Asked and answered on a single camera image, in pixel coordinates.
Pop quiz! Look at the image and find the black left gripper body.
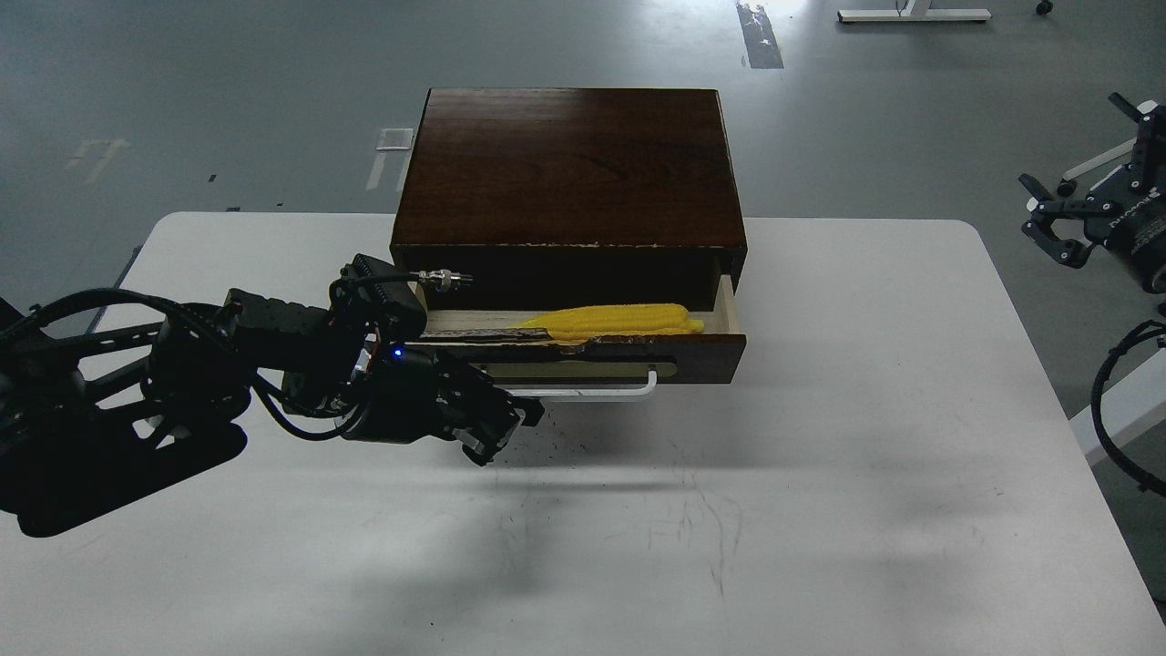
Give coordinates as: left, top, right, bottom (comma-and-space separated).
343, 347, 493, 445

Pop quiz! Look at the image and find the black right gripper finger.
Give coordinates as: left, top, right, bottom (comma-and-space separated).
1018, 172, 1117, 270

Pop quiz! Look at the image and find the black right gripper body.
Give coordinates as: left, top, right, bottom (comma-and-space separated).
1097, 178, 1165, 294

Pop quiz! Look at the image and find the yellow corn cob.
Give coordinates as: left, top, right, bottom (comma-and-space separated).
510, 303, 705, 341

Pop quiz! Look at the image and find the wooden drawer with white handle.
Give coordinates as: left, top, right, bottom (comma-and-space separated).
410, 275, 747, 402

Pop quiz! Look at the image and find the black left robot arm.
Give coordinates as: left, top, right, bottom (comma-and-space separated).
1, 254, 543, 538

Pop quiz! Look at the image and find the white office chair base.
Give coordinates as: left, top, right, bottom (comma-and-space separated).
1055, 137, 1136, 198

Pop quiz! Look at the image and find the white side table edge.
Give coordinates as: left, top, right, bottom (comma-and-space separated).
1069, 352, 1165, 466

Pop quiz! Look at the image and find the dark wooden cabinet box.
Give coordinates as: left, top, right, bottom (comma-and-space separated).
389, 87, 747, 311

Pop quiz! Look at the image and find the white desk leg base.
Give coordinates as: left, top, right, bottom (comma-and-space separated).
836, 1, 993, 24

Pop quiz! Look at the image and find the black floor tape patch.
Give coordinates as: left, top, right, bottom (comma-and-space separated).
735, 3, 784, 70

